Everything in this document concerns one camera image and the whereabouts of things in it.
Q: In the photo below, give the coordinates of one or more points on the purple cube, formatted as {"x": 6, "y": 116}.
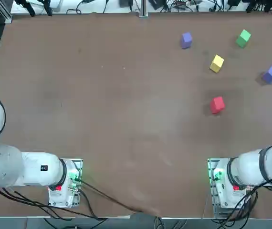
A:
{"x": 271, "y": 74}
{"x": 186, "y": 40}

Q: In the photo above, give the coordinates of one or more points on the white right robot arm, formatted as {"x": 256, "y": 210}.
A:
{"x": 250, "y": 164}

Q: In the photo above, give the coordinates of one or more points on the aluminium frame post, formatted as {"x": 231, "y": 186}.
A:
{"x": 143, "y": 9}

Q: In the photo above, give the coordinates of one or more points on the black clamp leg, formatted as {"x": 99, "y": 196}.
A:
{"x": 29, "y": 8}
{"x": 47, "y": 8}

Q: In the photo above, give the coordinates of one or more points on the yellow cube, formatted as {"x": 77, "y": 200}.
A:
{"x": 216, "y": 63}

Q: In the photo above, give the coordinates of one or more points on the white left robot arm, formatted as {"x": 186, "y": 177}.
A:
{"x": 35, "y": 171}

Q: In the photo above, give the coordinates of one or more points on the black power adapter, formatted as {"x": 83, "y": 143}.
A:
{"x": 157, "y": 3}
{"x": 234, "y": 2}
{"x": 126, "y": 3}

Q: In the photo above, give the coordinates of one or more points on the aluminium frame rail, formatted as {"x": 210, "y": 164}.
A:
{"x": 6, "y": 16}

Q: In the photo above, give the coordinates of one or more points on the green cube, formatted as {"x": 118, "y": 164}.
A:
{"x": 243, "y": 38}

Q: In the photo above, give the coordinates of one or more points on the red cube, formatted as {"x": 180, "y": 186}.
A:
{"x": 217, "y": 105}

